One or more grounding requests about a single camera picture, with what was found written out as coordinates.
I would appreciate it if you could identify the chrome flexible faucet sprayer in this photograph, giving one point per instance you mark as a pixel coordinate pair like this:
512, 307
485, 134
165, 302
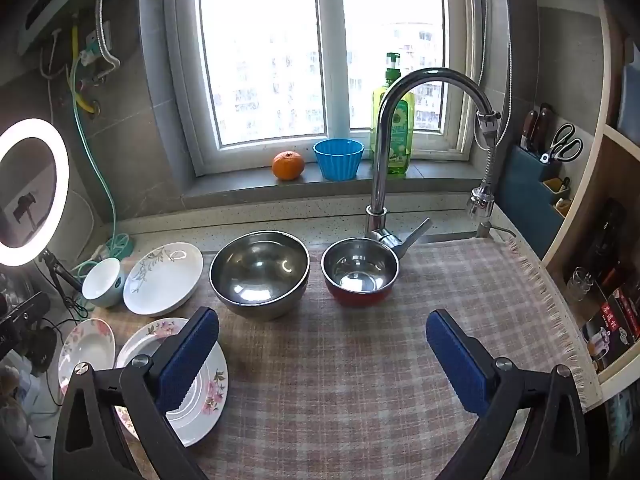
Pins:
481, 202

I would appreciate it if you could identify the pink plaid cloth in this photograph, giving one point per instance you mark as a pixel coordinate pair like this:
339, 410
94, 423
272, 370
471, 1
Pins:
350, 360

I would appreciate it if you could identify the red steel bowl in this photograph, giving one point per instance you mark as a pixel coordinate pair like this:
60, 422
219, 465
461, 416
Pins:
360, 270

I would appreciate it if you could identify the blue knife holder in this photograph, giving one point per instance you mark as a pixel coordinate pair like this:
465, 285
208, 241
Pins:
520, 180

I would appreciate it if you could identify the large steel bowl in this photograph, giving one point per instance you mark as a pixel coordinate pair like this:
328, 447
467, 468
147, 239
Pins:
260, 270

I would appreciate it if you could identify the large pink floral plate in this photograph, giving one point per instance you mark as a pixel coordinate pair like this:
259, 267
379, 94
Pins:
207, 400

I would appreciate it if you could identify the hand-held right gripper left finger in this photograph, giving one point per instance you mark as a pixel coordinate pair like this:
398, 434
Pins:
190, 355

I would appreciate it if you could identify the orange tangerine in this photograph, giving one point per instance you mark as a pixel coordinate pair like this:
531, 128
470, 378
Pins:
288, 166

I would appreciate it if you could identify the black tripod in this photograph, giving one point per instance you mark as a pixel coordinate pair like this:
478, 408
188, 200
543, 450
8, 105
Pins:
62, 275

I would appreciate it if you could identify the blue fluted cup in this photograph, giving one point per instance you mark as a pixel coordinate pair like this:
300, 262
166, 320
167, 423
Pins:
339, 160

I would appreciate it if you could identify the black oval stand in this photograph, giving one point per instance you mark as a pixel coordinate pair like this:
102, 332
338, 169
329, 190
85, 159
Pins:
40, 352

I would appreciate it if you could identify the white water heater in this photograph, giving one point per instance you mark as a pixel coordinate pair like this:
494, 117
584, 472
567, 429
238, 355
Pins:
60, 5

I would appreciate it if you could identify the small pink floral plate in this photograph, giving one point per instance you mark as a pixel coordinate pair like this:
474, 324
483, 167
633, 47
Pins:
87, 345

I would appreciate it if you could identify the red printed box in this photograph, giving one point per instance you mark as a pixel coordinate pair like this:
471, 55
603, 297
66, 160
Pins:
615, 320

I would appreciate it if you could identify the clear glass cup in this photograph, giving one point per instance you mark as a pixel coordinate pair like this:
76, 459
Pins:
581, 284

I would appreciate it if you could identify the white leaf-pattern plate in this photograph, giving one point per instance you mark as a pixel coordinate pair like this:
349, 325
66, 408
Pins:
160, 280

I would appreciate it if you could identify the wooden shelf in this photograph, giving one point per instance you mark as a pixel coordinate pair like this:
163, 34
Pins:
625, 175

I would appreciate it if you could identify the white framed window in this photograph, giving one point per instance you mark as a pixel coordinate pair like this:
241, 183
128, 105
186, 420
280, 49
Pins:
330, 35

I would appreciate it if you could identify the teal round power strip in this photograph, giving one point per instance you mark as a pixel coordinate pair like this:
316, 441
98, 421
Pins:
125, 250

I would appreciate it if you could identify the chrome faucet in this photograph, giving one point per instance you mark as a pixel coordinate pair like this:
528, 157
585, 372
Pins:
380, 170

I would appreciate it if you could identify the blue plastic board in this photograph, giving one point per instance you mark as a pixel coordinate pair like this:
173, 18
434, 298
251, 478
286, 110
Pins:
631, 100

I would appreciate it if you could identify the black phone clamp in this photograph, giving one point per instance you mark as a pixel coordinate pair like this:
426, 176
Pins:
25, 205

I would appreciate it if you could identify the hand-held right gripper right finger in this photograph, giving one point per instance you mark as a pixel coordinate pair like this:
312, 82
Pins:
455, 355

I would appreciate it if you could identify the green dish soap bottle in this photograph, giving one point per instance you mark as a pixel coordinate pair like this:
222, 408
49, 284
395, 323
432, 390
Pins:
404, 130

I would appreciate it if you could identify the light blue ceramic bowl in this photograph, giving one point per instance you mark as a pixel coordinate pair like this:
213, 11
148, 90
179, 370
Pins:
102, 280

